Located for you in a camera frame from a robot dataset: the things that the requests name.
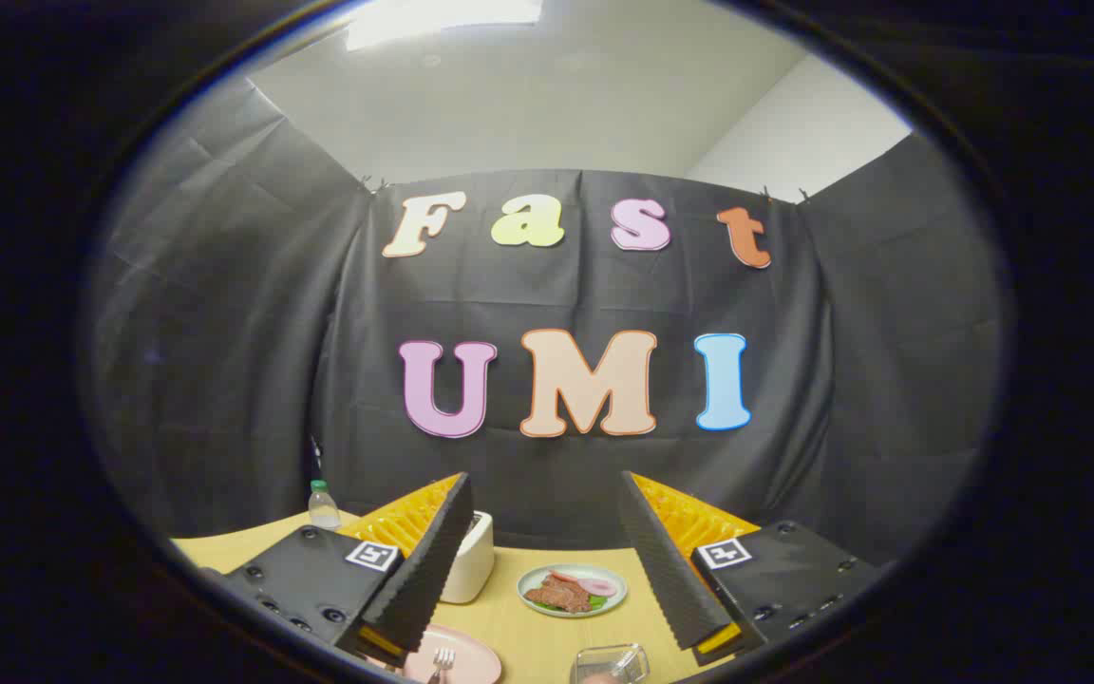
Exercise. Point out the clear glass container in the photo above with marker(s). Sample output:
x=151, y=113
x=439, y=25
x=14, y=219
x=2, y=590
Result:
x=610, y=664

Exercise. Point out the silver fork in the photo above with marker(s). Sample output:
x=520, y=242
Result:
x=441, y=663

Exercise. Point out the pink plate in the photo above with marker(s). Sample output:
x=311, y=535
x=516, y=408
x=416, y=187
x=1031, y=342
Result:
x=467, y=660

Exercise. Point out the brown meat slice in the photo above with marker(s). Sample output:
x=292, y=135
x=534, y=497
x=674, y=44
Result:
x=558, y=594

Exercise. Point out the light green plate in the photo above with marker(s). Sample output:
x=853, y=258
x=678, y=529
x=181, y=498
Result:
x=572, y=590

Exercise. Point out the white rectangular container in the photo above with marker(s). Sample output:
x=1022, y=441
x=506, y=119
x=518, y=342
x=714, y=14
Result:
x=469, y=568

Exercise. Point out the clear plastic bottle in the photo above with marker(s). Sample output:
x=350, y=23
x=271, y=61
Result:
x=323, y=506

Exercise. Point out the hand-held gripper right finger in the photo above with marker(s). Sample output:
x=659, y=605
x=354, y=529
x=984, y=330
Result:
x=666, y=560

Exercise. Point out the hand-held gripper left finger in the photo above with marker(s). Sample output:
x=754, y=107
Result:
x=433, y=565

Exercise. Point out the black backdrop cloth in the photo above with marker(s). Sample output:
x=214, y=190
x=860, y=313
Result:
x=556, y=361

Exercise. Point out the pink ham slice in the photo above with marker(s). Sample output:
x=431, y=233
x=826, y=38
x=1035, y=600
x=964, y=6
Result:
x=596, y=586

